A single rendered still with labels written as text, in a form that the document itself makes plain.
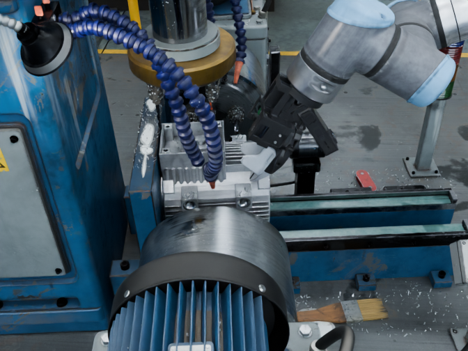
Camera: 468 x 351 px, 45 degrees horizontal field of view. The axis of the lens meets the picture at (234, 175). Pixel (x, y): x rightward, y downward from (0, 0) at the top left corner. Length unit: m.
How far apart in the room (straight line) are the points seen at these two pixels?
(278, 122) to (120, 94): 1.03
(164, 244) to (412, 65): 0.46
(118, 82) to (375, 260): 1.11
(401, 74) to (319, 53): 0.13
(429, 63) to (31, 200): 0.65
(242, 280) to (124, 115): 1.31
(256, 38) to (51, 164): 0.71
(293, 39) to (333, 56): 3.12
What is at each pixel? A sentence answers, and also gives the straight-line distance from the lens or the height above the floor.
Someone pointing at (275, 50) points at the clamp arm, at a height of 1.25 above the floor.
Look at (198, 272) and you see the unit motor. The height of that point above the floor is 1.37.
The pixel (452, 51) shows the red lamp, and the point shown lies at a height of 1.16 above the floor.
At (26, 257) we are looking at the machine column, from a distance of 1.07.
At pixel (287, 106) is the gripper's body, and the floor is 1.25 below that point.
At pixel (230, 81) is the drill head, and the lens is 1.25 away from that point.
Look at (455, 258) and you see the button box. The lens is 1.03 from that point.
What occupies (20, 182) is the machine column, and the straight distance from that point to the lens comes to 0.95.
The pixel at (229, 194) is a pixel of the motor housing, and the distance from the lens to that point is 1.06.
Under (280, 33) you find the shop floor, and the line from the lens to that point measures 4.09.
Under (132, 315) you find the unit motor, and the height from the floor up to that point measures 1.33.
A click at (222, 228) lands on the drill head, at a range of 0.86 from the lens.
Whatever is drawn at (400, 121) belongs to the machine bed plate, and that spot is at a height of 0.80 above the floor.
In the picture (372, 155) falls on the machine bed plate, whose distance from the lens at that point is 1.62.
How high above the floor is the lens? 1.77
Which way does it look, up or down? 39 degrees down
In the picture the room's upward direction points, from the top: 2 degrees counter-clockwise
